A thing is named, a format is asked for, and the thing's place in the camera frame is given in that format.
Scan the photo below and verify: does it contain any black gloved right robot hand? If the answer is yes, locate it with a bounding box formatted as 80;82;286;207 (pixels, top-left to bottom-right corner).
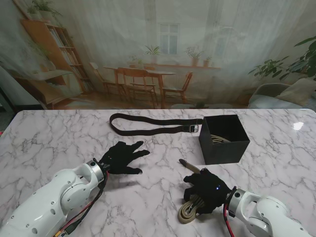
183;167;234;215

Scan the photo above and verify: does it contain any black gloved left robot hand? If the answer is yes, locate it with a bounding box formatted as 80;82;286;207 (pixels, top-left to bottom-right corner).
98;140;151;175

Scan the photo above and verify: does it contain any beige braided belt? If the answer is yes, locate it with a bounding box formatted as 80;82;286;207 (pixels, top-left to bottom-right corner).
209;134;232;146
178;158;207;225

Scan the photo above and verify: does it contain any dark brown braided belt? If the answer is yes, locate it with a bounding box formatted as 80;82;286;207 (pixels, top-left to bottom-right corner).
109;113;203;136

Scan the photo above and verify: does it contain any black belt storage box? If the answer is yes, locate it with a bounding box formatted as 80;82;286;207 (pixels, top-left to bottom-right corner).
198;114;250;165

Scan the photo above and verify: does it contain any printed room scene backdrop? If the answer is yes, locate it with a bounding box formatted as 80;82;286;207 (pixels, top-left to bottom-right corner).
0;0;316;111

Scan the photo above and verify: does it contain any red black right arm cable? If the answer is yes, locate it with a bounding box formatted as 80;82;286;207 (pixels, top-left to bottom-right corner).
223;203;234;237

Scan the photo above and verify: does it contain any red black arm cable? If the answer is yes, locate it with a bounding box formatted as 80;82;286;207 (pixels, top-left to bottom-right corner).
55;172;109;237
223;203;234;237

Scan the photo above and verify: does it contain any red black left arm cable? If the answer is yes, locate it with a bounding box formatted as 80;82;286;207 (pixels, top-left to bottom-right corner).
55;172;109;237

